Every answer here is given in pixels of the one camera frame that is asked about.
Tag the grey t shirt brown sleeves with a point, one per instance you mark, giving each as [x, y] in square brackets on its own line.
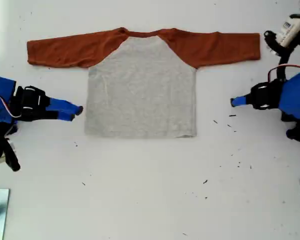
[142, 100]

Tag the black camera stalk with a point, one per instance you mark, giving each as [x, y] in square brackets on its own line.
[12, 157]
[283, 62]

